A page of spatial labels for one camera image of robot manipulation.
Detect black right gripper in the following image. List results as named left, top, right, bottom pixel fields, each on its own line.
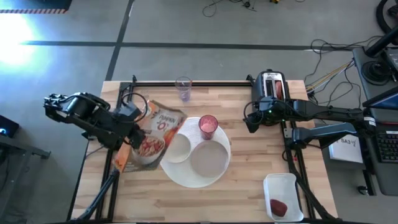
left=243, top=95, right=295, bottom=134

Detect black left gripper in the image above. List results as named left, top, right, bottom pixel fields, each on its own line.
left=116, top=101, right=147, bottom=149

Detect orange pumpkin cereal box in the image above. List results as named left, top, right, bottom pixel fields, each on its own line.
left=112, top=99, right=188, bottom=174

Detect white ceramic bowl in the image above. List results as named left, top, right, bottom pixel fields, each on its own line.
left=164, top=133, right=192, bottom=164

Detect round white woven placemat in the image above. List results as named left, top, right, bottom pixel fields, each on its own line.
left=160, top=117, right=231, bottom=189

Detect clear glass tumbler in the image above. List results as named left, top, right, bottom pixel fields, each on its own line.
left=174, top=76, right=193, bottom=103

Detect red faceted tumbler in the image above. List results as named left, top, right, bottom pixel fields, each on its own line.
left=198, top=114, right=219, bottom=141

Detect beige round plate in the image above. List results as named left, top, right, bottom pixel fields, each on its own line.
left=190, top=140, right=229, bottom=179

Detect dark red apple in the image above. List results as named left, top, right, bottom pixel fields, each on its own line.
left=269, top=198, right=289, bottom=218

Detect black toaster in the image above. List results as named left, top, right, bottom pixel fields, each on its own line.
left=251, top=70, right=292, bottom=127

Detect white rectangular tray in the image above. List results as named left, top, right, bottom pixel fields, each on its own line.
left=262, top=172, right=305, bottom=223

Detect white paper sheet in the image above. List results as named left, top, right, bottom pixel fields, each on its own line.
left=328, top=136, right=364, bottom=164

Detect black equipment stand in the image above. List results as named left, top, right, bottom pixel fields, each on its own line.
left=0, top=114, right=52, bottom=187

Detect dark laptop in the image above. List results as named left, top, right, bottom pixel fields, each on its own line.
left=362, top=86, right=398, bottom=124

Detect black keyboard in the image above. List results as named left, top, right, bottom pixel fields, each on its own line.
left=374, top=130, right=398, bottom=164

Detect dark grey side desk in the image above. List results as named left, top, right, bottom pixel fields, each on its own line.
left=353, top=46, right=398, bottom=197

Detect black hazard striped mat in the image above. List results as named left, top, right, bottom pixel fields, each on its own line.
left=0, top=0, right=73, bottom=15

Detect yellow and black cable bundle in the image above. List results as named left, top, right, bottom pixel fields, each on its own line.
left=304, top=35, right=385, bottom=116

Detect black floor cables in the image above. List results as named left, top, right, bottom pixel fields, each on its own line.
left=201, top=0, right=307, bottom=18

